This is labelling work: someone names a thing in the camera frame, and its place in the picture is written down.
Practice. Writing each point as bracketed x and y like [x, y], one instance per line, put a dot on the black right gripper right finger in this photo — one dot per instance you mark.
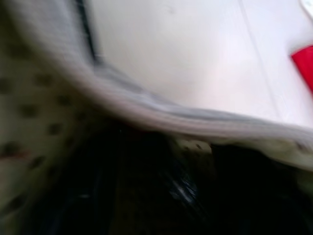
[256, 195]

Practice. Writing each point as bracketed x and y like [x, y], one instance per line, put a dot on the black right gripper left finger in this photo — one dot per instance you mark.
[115, 186]

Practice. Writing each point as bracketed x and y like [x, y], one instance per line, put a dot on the grey plaid pouch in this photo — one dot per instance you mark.
[41, 102]

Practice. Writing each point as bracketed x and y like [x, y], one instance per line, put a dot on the red marker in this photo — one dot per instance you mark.
[304, 66]

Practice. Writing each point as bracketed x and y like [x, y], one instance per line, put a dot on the white marker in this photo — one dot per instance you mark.
[307, 4]

